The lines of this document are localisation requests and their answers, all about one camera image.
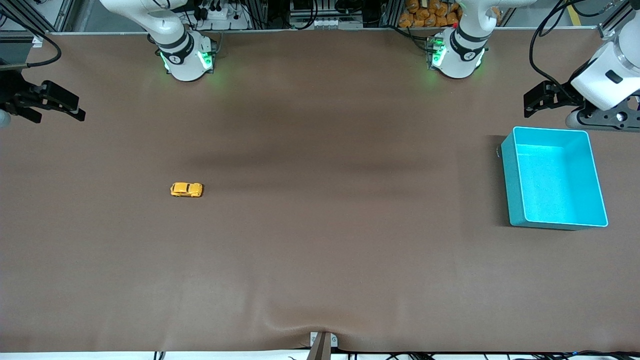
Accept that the yellow beetle toy car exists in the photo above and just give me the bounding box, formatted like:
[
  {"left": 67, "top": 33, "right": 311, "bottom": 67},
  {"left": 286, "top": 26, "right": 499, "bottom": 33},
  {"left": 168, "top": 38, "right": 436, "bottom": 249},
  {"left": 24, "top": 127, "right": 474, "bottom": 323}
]
[{"left": 170, "top": 182, "right": 204, "bottom": 198}]

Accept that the teal plastic storage box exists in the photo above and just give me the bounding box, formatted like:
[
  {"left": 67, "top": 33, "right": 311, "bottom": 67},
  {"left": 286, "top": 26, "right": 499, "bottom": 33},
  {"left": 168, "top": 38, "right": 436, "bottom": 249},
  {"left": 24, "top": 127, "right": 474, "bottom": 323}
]
[{"left": 500, "top": 126, "right": 609, "bottom": 231}]

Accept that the orange packaged goods pile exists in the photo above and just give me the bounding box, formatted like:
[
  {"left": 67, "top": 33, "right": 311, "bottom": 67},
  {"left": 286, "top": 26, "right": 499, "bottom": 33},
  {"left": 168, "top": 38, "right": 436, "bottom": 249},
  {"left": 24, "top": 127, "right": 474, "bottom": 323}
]
[{"left": 398, "top": 0, "right": 462, "bottom": 29}]

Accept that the white power strip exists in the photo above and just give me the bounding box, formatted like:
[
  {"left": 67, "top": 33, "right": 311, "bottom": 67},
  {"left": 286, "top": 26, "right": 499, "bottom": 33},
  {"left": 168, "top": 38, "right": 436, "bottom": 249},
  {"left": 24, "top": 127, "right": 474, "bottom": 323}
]
[{"left": 199, "top": 4, "right": 251, "bottom": 31}]

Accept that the white terminal block row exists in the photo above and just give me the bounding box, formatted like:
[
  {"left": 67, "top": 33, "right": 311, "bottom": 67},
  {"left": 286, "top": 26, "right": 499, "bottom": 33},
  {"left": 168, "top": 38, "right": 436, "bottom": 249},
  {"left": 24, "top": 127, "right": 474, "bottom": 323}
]
[{"left": 294, "top": 16, "right": 363, "bottom": 30}]

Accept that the brown table mat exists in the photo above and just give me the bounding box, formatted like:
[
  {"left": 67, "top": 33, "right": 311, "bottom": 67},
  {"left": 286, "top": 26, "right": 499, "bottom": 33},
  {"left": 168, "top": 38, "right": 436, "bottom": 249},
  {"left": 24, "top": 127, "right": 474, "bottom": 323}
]
[{"left": 0, "top": 29, "right": 640, "bottom": 354}]

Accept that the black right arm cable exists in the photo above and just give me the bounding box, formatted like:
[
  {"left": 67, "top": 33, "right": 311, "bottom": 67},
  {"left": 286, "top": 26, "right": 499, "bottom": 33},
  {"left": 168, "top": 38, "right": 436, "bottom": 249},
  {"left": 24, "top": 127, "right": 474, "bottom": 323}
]
[{"left": 0, "top": 7, "right": 62, "bottom": 69}]

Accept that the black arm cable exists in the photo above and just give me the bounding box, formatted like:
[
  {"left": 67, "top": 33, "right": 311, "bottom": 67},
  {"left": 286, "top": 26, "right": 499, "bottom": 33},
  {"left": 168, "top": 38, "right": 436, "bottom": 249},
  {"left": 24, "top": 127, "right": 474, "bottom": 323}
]
[
  {"left": 0, "top": 7, "right": 62, "bottom": 69},
  {"left": 529, "top": 0, "right": 603, "bottom": 103}
]

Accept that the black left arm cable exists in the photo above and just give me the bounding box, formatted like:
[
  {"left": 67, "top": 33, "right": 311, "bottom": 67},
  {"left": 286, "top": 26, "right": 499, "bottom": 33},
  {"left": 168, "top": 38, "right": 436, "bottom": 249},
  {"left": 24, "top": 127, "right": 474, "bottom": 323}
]
[{"left": 529, "top": 0, "right": 603, "bottom": 103}]

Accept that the metal clamp bracket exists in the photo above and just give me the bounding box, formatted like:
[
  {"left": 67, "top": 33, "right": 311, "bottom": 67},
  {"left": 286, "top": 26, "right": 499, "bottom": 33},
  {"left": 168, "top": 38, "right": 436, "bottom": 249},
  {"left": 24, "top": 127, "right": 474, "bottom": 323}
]
[{"left": 309, "top": 331, "right": 339, "bottom": 360}]

